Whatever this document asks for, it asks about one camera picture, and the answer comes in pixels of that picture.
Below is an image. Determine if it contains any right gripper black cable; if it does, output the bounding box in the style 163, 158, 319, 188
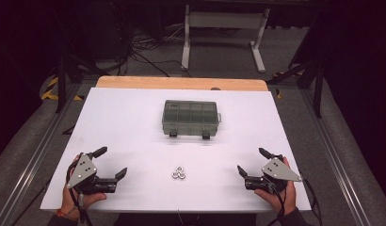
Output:
264, 175, 290, 226

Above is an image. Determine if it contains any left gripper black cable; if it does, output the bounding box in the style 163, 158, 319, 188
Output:
66, 163, 94, 226

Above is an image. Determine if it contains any person's right hand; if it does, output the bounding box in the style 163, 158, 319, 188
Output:
254, 156, 298, 217

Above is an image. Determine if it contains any white metal stand frame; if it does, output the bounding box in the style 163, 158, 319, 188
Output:
181, 4, 271, 73

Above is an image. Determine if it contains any person's left hand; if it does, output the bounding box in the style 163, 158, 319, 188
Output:
57, 153, 108, 220

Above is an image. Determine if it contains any black angled stand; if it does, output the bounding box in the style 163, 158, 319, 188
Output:
265, 59, 325, 119

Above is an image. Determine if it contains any thin black floor cable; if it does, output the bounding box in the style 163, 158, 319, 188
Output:
302, 175, 324, 226

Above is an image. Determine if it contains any tangle of black floor cables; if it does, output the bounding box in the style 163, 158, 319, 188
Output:
117, 18, 194, 78

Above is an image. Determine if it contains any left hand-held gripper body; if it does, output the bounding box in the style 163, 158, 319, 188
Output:
66, 153, 119, 195

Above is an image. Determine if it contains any grey plastic compartment box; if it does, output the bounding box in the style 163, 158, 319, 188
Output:
161, 99, 222, 140

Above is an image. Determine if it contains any white board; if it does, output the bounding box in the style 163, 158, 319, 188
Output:
40, 87, 312, 213

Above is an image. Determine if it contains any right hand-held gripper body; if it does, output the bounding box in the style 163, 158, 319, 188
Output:
244, 154, 304, 195

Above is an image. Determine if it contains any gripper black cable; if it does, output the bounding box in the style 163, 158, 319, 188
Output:
264, 175, 290, 226
66, 163, 94, 226

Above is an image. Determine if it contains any aluminium floor rail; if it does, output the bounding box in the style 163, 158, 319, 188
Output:
298, 88, 374, 226
0, 83, 86, 226

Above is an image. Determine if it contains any orange bracelet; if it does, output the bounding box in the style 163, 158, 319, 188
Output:
55, 209, 73, 219

